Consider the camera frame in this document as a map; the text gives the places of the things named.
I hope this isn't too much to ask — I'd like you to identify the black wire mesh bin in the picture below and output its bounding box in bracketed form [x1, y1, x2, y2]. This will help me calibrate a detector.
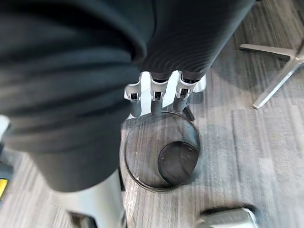
[123, 110, 201, 192]

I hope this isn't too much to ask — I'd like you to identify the yellow and black object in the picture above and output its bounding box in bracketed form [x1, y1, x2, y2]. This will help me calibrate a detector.
[0, 178, 9, 199]

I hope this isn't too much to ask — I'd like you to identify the silver metal chair leg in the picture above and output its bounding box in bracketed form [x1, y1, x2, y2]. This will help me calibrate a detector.
[239, 43, 304, 110]

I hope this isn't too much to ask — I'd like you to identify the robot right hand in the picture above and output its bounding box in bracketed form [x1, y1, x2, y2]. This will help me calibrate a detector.
[0, 0, 256, 228]

